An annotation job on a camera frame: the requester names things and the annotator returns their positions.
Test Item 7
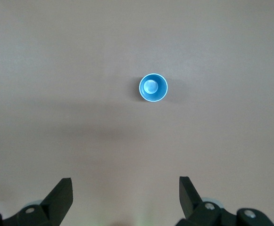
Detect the blue plastic cup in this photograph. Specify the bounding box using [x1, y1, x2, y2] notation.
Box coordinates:
[138, 73, 169, 103]

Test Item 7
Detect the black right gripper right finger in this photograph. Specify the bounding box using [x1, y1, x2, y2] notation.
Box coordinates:
[175, 176, 274, 226]

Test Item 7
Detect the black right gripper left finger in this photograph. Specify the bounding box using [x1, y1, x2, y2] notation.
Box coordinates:
[0, 178, 74, 226]

